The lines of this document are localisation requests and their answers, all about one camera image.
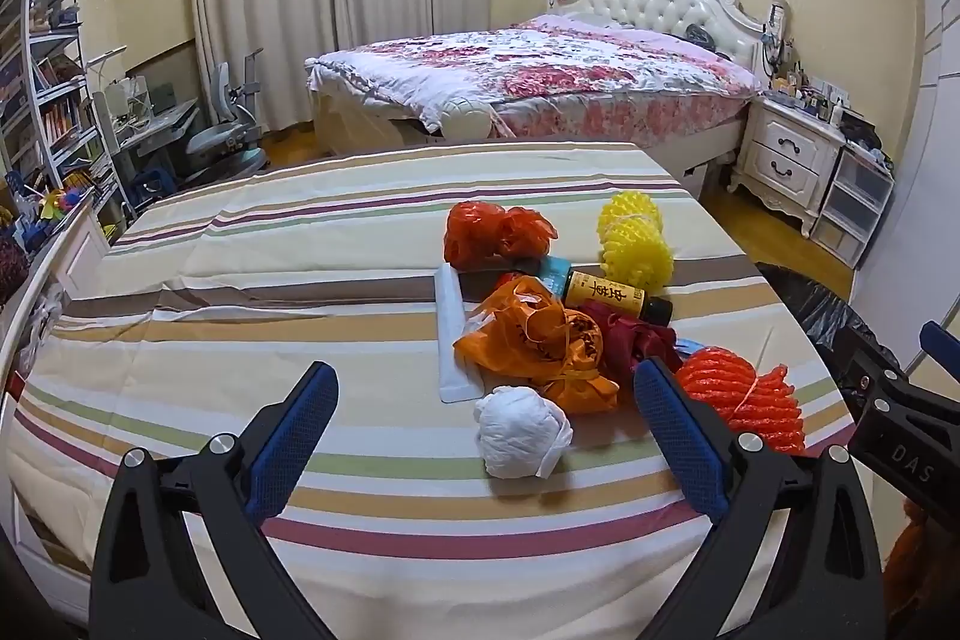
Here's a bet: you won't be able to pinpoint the orange plastic bag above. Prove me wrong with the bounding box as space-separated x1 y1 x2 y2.
454 276 622 416

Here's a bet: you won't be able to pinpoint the white bookshelf with books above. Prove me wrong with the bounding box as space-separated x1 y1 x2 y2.
0 0 128 251

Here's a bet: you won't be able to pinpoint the dark red bag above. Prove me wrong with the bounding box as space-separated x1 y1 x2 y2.
574 301 680 382

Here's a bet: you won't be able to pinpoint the yellow label bottle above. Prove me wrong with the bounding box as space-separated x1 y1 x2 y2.
562 269 674 321

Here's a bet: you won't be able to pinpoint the orange fuzzy cloth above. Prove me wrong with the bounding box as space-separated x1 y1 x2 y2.
891 503 932 585

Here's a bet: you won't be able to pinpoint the white plastic bag ball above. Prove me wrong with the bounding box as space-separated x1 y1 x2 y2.
474 386 575 480

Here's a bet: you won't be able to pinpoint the orange foam net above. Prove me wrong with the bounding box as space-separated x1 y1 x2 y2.
675 346 805 455

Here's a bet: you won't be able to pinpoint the grey desk chair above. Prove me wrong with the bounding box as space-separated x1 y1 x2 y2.
184 47 271 176

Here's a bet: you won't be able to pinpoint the grey study desk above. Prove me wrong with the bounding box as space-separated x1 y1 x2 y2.
90 77 200 161

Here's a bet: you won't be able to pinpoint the yellow foam net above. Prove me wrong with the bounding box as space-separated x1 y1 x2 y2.
596 191 676 296

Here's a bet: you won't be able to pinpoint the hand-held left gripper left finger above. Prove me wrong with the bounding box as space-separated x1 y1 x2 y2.
90 361 340 640

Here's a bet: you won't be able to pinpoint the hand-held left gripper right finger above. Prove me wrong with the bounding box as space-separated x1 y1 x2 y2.
632 355 886 640

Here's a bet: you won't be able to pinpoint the white wardrobe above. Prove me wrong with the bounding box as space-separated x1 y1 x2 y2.
892 0 960 386

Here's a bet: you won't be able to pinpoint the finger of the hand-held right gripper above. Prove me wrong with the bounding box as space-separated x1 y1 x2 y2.
919 320 960 386

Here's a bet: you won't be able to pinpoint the pink floral bedspread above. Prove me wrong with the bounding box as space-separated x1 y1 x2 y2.
304 14 762 142

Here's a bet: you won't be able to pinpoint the bottles cluttering nightstand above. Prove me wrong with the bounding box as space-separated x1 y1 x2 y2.
765 62 852 120

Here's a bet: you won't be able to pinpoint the pile of colourful toys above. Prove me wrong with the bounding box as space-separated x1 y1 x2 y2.
0 175 91 259

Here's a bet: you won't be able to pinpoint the red-orange plastic bag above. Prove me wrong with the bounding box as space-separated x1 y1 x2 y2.
442 201 562 270

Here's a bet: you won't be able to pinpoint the white packet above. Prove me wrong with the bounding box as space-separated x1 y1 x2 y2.
435 265 488 405

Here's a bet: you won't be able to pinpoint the light blue box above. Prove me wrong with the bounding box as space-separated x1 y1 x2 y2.
536 256 575 300

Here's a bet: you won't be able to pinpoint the white under-bed box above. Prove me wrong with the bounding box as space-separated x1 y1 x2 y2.
675 139 732 195

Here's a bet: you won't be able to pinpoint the bin with black bag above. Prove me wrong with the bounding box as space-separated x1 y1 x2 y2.
754 261 912 401

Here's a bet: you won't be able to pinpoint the black items on drawer unit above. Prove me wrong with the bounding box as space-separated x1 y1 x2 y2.
836 111 893 169

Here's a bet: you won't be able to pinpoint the striped tablecloth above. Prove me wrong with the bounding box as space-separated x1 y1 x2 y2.
0 141 878 640

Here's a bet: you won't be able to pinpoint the white nightstand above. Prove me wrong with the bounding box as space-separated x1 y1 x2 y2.
729 92 848 238

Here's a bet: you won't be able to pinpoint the clear plastic drawer unit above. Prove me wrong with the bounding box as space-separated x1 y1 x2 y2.
814 145 895 268

